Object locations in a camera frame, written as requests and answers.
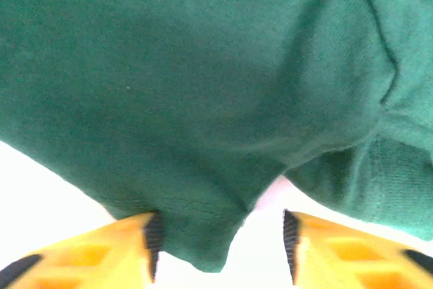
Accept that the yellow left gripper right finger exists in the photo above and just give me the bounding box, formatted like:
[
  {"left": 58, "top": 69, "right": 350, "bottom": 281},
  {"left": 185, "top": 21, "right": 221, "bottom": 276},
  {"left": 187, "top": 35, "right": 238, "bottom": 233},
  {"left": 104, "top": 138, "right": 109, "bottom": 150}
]
[{"left": 283, "top": 209, "right": 433, "bottom": 289}]

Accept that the green t-shirt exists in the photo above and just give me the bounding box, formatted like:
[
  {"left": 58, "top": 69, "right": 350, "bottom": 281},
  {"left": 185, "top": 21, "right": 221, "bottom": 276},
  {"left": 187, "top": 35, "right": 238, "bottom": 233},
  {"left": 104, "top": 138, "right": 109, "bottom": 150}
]
[{"left": 0, "top": 0, "right": 433, "bottom": 273}]

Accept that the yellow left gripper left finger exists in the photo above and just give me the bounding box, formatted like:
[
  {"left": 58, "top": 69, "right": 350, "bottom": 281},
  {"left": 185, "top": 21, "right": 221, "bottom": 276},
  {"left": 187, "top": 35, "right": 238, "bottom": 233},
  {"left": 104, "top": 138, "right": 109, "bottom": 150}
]
[{"left": 0, "top": 211, "right": 166, "bottom": 289}]

